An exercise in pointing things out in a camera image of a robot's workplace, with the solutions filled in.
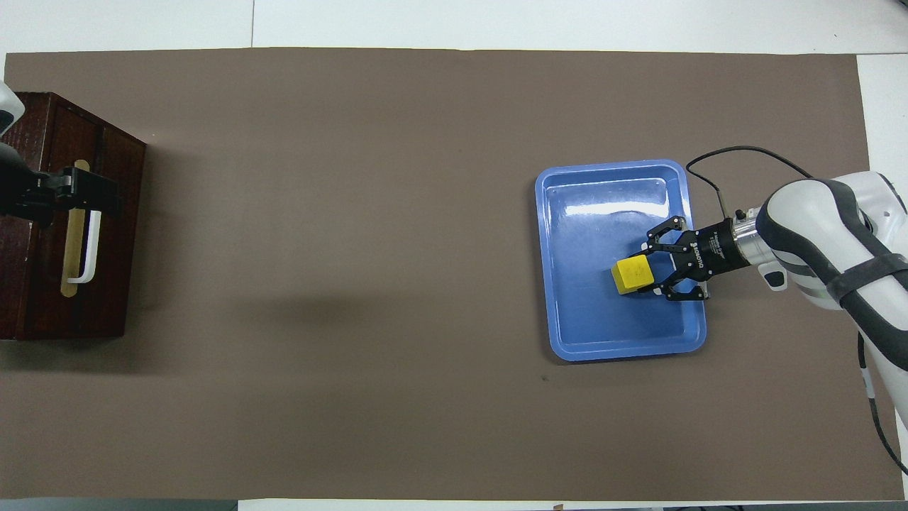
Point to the dark wooden cabinet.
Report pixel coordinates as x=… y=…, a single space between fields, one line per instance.
x=124 y=284

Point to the dark wooden drawer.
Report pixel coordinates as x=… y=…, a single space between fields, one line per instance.
x=50 y=298

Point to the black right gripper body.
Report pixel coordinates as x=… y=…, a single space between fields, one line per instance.
x=713 y=248

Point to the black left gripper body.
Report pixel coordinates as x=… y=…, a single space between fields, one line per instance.
x=28 y=195

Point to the blue plastic tray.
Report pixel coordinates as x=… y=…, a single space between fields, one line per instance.
x=589 y=213

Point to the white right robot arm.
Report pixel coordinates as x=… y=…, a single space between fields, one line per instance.
x=801 y=227

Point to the brown table mat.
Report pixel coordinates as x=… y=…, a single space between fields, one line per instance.
x=355 y=213

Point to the yellow cube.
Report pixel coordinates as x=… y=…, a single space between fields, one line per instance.
x=631 y=277

